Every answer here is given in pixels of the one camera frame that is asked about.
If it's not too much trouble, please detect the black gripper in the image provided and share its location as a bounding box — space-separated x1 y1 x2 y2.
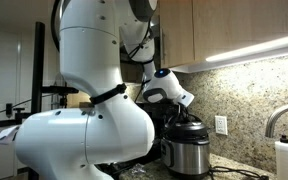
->
175 103 196 125

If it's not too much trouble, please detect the black rice cooker lid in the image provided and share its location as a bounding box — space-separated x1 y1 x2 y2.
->
164 114 210 145

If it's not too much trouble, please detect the steel and black rice cooker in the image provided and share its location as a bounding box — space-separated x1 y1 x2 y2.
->
160 135 212 180

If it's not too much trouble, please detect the black stove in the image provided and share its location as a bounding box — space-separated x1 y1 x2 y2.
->
135 101 185 166

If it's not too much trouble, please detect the crumpled clear plastic wrap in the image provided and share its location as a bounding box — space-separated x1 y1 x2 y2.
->
127 162 149 178

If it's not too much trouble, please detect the light wood cabinet door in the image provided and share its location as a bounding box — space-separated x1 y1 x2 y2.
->
158 0 196 69
192 0 288 63

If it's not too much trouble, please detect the metal faucet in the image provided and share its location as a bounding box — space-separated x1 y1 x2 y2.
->
264 103 288 140

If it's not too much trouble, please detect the under-cabinet light strip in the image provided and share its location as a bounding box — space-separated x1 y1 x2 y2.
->
205 32 288 64

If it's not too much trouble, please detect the white soap bottle black cap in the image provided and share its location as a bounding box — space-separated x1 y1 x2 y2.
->
274 134 288 180

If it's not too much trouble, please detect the black stand pole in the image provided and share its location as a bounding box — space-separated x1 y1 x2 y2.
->
28 21 47 180

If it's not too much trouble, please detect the white paper tag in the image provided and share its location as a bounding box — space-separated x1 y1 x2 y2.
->
0 125 20 146

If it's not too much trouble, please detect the white wall outlet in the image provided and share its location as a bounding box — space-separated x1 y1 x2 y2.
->
214 114 229 136

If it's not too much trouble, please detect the black rice cooker cord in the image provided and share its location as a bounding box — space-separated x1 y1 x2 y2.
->
207 164 270 180

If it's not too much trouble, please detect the metal cabinet handle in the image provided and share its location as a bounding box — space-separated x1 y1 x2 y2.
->
160 27 167 65

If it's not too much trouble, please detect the black cable strap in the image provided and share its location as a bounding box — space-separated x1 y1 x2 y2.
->
89 82 128 106

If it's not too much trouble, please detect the black mount bracket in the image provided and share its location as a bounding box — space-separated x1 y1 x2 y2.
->
0 102 34 143

